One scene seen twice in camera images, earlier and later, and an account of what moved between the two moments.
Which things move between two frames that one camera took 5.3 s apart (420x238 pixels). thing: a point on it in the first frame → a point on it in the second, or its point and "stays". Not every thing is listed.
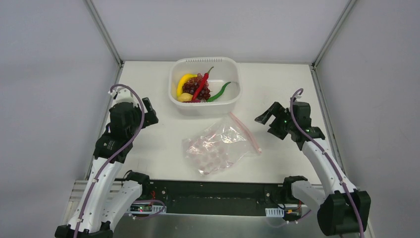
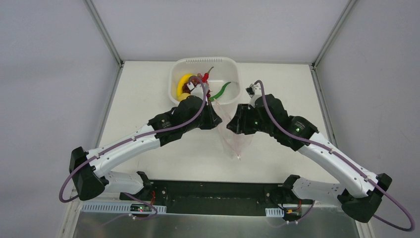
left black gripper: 148,111 → 212,116
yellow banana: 183,81 stays
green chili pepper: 220,93 stays
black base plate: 220,197 stays
